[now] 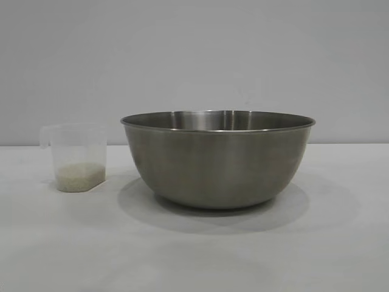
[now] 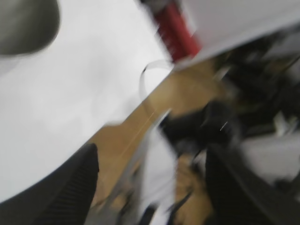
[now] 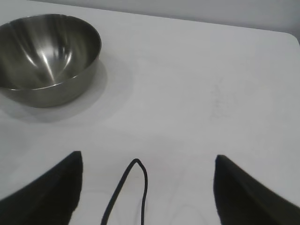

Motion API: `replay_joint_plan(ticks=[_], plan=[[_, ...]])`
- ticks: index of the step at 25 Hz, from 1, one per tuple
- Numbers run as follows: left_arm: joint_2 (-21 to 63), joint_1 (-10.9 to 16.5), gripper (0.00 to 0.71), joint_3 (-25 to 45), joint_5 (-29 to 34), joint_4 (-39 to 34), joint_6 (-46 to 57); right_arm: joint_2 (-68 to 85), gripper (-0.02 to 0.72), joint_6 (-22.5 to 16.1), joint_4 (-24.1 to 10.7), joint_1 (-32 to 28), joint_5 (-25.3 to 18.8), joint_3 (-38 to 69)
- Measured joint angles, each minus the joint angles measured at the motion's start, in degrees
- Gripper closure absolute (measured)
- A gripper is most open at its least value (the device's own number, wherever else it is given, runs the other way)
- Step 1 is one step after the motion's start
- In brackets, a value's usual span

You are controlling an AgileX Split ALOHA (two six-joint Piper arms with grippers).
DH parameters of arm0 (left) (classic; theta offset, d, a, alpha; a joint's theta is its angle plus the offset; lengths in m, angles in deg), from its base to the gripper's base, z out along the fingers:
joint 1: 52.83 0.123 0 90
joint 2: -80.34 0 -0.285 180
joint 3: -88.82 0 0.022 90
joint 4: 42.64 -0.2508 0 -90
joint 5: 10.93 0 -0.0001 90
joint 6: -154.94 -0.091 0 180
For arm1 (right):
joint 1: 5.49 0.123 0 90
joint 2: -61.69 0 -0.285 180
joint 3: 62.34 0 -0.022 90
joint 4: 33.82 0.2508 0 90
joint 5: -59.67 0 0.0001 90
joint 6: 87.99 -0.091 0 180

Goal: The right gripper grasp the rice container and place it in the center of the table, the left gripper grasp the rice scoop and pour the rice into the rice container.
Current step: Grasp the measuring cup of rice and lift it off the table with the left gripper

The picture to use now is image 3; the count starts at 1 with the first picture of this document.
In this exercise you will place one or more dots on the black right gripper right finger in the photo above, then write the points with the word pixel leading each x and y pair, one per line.
pixel 248 201

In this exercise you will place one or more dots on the stainless steel mixing bowl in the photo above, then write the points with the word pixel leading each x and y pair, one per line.
pixel 47 58

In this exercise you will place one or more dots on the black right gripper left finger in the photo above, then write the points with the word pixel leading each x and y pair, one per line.
pixel 44 197

